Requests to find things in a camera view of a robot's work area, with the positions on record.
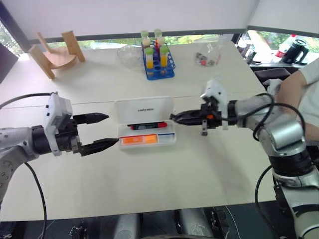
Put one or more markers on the small red test tube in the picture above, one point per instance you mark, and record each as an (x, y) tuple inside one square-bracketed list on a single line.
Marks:
[(157, 44)]

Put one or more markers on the black office chair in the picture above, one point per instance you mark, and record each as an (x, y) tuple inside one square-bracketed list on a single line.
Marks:
[(271, 73)]

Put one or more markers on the white plastic pencil case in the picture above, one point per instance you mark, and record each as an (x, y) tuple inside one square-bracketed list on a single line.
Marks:
[(143, 108)]

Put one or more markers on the clear plastic bag of parts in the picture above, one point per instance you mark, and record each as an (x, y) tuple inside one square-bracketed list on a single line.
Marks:
[(208, 56)]

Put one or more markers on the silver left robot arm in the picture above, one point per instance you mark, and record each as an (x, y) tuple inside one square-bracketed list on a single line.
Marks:
[(15, 147)]

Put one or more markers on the clear glass bowl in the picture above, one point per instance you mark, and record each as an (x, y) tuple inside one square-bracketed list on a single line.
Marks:
[(129, 56)]

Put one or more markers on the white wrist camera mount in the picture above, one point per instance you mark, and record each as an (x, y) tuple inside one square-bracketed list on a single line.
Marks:
[(56, 107), (214, 89)]

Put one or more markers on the green-capped tube orange liquid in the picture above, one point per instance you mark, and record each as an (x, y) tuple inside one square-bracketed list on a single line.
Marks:
[(163, 57), (149, 59)]

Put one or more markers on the orange rectangular eraser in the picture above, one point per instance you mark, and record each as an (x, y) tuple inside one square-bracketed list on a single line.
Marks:
[(138, 140)]

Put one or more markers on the person white shirt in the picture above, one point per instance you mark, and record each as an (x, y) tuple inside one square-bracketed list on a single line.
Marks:
[(311, 84)]

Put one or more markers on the black clamp bracket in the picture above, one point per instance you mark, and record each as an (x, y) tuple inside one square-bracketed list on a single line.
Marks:
[(78, 230), (220, 220)]

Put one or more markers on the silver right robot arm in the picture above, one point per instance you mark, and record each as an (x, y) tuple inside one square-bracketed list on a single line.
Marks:
[(286, 132)]

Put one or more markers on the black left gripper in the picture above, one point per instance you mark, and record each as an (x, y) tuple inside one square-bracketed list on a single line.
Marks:
[(67, 143)]

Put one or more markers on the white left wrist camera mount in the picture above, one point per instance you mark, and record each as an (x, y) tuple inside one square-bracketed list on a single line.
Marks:
[(56, 107)]

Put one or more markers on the black flat panel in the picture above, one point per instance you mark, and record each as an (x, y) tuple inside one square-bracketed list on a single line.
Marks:
[(6, 62)]

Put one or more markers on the red and black marker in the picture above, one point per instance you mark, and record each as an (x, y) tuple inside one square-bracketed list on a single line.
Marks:
[(149, 125)]

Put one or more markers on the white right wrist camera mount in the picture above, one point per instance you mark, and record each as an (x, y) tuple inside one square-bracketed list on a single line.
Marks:
[(214, 89)]

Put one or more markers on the black mug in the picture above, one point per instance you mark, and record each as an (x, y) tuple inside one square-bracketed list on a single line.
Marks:
[(296, 51)]

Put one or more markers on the blue test tube rack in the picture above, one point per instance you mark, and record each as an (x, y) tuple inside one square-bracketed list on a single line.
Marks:
[(159, 72)]

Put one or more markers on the grey rounded shape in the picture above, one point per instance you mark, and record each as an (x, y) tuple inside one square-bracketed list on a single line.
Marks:
[(128, 227)]

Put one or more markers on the red and white bottle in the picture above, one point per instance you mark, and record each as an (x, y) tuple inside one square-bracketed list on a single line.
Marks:
[(284, 47)]

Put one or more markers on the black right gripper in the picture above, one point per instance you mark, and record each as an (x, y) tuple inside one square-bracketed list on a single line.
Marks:
[(213, 122)]

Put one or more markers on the wooden curved stand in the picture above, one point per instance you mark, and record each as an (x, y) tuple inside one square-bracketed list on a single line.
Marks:
[(58, 57)]

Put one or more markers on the person bare forearm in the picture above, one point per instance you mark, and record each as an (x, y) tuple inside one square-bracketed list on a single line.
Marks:
[(291, 85)]

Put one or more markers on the green-capped test tube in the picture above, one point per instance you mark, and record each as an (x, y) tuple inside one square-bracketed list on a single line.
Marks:
[(157, 33), (144, 34)]

